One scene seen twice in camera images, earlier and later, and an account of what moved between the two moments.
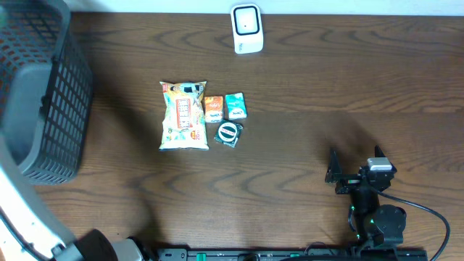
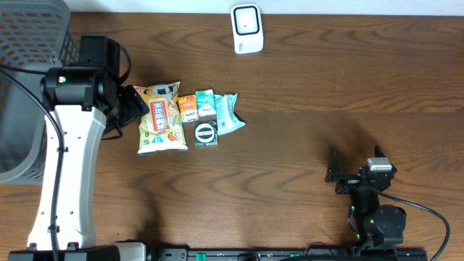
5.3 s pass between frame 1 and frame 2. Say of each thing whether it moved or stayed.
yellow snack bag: moved
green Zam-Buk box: moved
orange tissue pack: moved
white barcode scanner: stayed
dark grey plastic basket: stayed
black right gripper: stayed
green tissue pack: moved
